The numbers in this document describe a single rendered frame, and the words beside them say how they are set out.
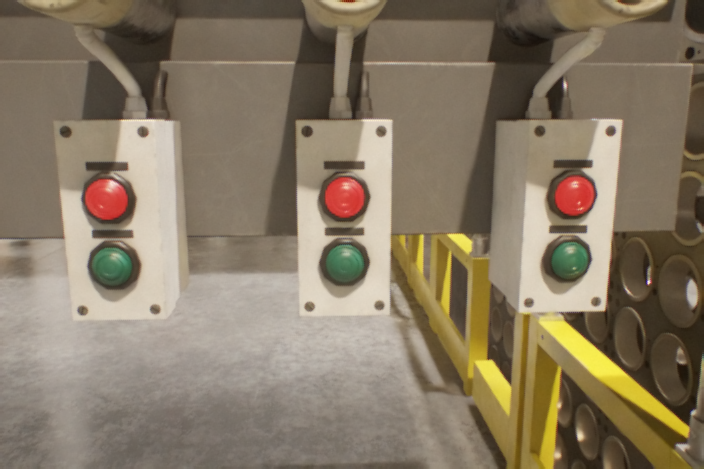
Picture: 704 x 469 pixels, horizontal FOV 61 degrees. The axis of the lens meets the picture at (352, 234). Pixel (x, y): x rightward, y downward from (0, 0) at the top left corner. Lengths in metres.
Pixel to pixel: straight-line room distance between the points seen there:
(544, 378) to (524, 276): 0.74
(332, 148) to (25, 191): 0.28
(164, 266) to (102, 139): 0.10
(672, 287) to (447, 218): 1.94
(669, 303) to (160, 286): 2.13
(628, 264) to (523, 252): 2.21
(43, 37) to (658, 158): 0.56
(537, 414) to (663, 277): 1.27
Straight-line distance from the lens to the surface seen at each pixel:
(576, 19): 0.45
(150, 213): 0.46
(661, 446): 0.84
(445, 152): 0.54
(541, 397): 1.23
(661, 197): 0.62
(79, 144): 0.47
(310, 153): 0.44
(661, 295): 2.43
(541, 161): 0.47
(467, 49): 0.58
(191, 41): 0.57
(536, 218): 0.48
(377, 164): 0.44
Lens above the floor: 0.77
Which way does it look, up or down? 12 degrees down
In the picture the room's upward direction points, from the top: straight up
